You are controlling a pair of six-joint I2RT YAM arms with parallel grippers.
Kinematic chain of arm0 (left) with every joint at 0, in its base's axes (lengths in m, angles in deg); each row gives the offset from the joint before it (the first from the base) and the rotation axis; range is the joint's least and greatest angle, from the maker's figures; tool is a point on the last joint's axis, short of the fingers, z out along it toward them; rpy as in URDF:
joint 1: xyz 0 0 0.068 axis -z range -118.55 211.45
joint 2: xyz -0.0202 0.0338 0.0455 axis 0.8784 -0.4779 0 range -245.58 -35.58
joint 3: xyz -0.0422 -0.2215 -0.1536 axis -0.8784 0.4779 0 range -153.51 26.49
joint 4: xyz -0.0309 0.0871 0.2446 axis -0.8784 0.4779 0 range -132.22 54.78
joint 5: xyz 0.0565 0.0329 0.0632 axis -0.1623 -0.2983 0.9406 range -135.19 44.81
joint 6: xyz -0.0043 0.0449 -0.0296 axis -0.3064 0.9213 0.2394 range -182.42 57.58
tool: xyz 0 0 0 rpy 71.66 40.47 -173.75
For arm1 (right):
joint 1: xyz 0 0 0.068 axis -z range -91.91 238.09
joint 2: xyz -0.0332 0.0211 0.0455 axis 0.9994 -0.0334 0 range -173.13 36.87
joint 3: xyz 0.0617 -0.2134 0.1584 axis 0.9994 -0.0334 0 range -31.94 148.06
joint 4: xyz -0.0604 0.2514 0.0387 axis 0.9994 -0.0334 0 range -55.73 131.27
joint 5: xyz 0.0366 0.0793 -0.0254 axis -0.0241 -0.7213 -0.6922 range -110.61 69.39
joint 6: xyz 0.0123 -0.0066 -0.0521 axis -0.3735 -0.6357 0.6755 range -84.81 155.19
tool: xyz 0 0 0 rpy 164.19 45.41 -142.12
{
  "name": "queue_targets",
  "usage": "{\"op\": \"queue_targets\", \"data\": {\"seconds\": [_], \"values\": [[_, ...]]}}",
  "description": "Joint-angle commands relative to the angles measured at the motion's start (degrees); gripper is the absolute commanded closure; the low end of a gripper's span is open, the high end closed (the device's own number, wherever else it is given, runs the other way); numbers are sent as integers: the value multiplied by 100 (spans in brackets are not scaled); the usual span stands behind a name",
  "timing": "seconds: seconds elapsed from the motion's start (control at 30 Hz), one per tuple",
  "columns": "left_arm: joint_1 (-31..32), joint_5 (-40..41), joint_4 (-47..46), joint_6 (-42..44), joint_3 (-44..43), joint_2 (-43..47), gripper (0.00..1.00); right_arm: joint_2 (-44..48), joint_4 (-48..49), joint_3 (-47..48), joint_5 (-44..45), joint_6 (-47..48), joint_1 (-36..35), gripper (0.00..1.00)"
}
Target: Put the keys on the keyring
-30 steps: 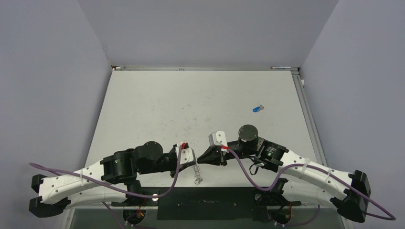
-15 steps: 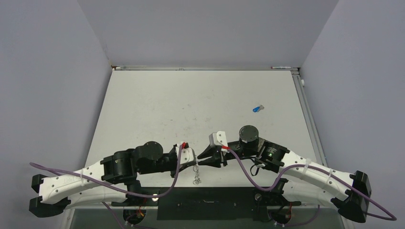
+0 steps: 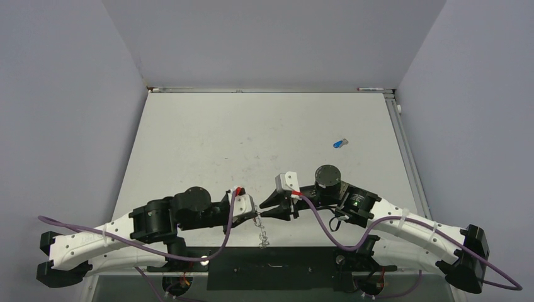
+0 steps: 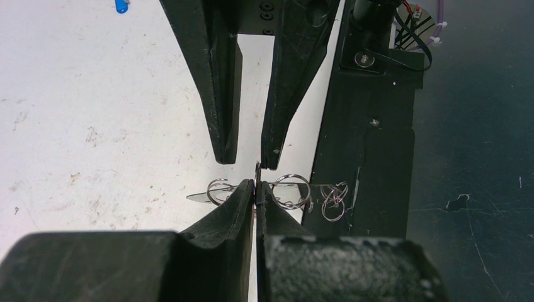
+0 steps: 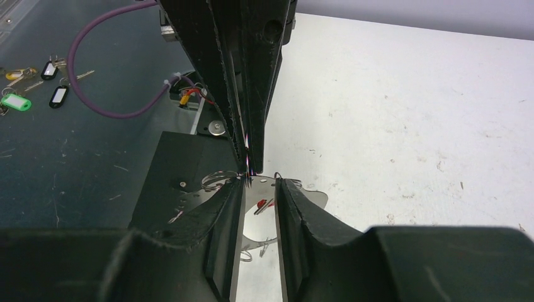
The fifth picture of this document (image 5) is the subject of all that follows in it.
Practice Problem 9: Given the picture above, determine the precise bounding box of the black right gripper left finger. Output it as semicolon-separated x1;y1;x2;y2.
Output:
1;178;245;301

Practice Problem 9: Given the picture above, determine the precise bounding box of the yellow key tag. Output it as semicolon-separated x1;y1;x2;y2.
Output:
4;69;24;81

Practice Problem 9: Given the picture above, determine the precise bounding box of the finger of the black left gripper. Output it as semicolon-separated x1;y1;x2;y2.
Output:
159;1;246;172
208;1;296;174

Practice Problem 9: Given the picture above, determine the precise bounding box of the green key tag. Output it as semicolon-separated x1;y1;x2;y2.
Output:
1;93;32;111

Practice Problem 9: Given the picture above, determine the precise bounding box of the red key tag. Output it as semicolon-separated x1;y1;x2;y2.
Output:
254;199;274;215

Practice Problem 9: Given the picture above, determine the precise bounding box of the black key tag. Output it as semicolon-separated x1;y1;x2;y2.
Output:
48;85;69;109
40;60;58;81

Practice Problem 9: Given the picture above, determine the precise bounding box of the metal keyring plate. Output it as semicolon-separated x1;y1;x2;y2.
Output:
169;171;329;262

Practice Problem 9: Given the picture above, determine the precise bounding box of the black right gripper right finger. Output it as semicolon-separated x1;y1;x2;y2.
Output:
275;178;533;301

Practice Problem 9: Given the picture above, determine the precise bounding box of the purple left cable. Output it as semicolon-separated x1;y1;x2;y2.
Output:
67;0;197;120

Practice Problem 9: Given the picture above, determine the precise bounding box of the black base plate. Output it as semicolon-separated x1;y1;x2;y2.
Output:
129;103;237;233

